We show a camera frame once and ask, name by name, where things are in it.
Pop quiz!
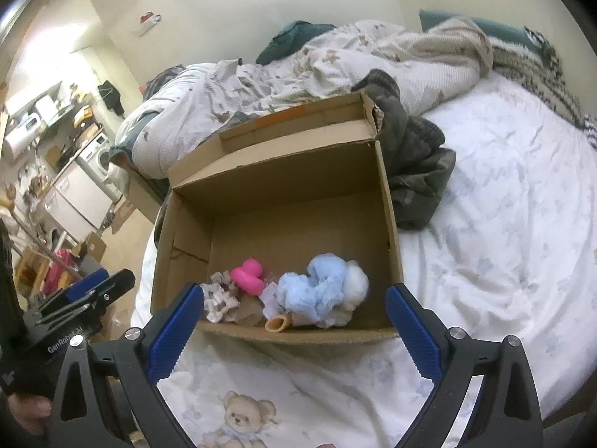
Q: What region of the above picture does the blue and white fluffy plush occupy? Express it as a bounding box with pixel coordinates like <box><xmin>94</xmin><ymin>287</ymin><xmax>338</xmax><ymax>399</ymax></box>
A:
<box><xmin>274</xmin><ymin>253</ymin><xmax>369</xmax><ymax>329</ymax></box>

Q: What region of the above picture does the person's left hand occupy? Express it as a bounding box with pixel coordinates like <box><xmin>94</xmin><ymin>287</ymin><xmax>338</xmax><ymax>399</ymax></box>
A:
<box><xmin>7</xmin><ymin>394</ymin><xmax>53</xmax><ymax>436</ymax></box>

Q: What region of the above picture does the open cardboard box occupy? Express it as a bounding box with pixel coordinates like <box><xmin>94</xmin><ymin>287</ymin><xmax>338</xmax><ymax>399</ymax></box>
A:
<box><xmin>151</xmin><ymin>92</ymin><xmax>403</xmax><ymax>345</ymax></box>

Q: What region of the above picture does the pink rubber toy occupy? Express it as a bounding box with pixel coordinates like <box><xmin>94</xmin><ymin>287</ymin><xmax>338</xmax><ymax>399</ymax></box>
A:
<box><xmin>231</xmin><ymin>258</ymin><xmax>265</xmax><ymax>296</ymax></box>

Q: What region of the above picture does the clear plastic bag with label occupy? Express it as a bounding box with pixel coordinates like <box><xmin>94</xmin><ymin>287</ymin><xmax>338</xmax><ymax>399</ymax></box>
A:
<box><xmin>259</xmin><ymin>282</ymin><xmax>283</xmax><ymax>320</ymax></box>

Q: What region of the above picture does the white kitchen cabinet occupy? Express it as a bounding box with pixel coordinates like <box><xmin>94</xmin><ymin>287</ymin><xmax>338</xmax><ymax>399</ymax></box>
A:
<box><xmin>37</xmin><ymin>161</ymin><xmax>112</xmax><ymax>242</ymax></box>

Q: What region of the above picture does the wooden rack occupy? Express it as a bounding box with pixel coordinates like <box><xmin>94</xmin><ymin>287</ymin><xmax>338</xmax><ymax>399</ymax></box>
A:
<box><xmin>0</xmin><ymin>199</ymin><xmax>90</xmax><ymax>299</ymax></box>

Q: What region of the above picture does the dark camouflage jacket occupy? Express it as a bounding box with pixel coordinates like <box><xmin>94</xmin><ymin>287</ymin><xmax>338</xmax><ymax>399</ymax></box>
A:
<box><xmin>351</xmin><ymin>69</ymin><xmax>456</xmax><ymax>231</ymax></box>

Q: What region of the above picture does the crumpled floral quilt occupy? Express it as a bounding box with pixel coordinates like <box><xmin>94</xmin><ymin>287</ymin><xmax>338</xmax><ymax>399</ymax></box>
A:
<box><xmin>109</xmin><ymin>17</ymin><xmax>493</xmax><ymax>180</ymax></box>

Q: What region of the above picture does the dark green pillow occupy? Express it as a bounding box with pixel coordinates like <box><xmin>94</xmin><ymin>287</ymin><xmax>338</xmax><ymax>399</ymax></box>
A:
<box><xmin>255</xmin><ymin>7</ymin><xmax>534</xmax><ymax>67</ymax></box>

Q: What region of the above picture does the lilac fabric scrunchie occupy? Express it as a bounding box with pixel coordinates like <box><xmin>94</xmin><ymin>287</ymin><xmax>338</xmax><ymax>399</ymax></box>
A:
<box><xmin>200</xmin><ymin>271</ymin><xmax>241</xmax><ymax>324</ymax></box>

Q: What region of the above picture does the white washing machine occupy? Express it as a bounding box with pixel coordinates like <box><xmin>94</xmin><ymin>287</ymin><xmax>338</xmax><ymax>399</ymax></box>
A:
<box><xmin>75</xmin><ymin>131</ymin><xmax>122</xmax><ymax>204</ymax></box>

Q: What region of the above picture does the white rice cooker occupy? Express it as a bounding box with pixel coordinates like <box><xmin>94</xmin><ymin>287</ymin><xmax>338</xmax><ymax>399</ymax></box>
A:
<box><xmin>3</xmin><ymin>112</ymin><xmax>43</xmax><ymax>162</ymax></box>

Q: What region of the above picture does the pink bag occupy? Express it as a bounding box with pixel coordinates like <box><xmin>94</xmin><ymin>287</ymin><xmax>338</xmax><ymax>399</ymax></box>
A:
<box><xmin>41</xmin><ymin>249</ymin><xmax>76</xmax><ymax>295</ymax></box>

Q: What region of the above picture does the patterned knit blanket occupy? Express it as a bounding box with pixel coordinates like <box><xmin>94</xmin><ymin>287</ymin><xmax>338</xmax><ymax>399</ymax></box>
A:
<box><xmin>490</xmin><ymin>27</ymin><xmax>596</xmax><ymax>149</ymax></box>

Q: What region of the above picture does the white bear-print bed sheet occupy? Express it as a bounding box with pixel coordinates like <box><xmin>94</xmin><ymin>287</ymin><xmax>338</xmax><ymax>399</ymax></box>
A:
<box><xmin>161</xmin><ymin>75</ymin><xmax>596</xmax><ymax>447</ymax></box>

